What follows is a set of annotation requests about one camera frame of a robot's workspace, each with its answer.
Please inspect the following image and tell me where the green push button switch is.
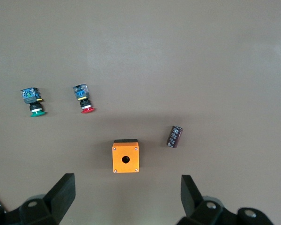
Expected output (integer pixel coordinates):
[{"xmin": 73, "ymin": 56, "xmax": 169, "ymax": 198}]
[{"xmin": 20, "ymin": 87, "xmax": 47, "ymax": 118}]

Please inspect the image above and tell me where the red push button switch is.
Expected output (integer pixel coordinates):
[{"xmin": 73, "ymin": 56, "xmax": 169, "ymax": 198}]
[{"xmin": 72, "ymin": 83, "xmax": 96, "ymax": 114}]

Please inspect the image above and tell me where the small black terminal block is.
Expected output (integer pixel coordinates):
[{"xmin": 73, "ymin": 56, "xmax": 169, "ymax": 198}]
[{"xmin": 167, "ymin": 125, "xmax": 184, "ymax": 149}]

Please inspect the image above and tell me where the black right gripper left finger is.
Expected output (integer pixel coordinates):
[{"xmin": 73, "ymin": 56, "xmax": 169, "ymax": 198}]
[{"xmin": 0, "ymin": 173, "xmax": 76, "ymax": 225}]

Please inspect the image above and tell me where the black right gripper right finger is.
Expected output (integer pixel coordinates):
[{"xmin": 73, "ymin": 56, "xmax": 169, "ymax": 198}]
[{"xmin": 177, "ymin": 175, "xmax": 274, "ymax": 225}]

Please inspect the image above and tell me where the orange button enclosure box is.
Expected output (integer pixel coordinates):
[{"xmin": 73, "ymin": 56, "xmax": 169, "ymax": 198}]
[{"xmin": 111, "ymin": 139, "xmax": 140, "ymax": 174}]

